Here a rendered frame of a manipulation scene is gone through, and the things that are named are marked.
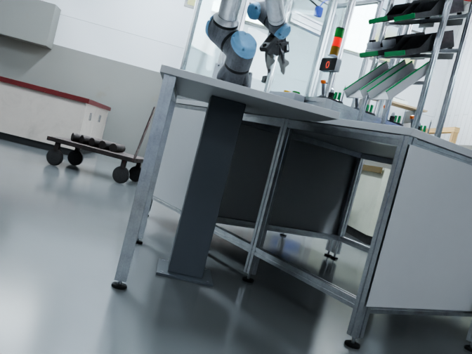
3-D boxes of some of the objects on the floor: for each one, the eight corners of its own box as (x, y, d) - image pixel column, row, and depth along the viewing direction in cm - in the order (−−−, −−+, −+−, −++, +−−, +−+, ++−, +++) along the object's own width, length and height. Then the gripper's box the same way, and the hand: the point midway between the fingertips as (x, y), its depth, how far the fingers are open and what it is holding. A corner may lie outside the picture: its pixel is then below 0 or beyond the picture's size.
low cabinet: (100, 152, 877) (111, 107, 872) (75, 157, 669) (89, 99, 665) (-5, 126, 855) (5, 80, 851) (-65, 123, 648) (-51, 62, 643)
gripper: (295, 28, 241) (296, 72, 249) (270, 27, 251) (272, 70, 259) (283, 30, 235) (285, 76, 243) (259, 29, 245) (261, 73, 253)
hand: (274, 71), depth 249 cm, fingers open, 8 cm apart
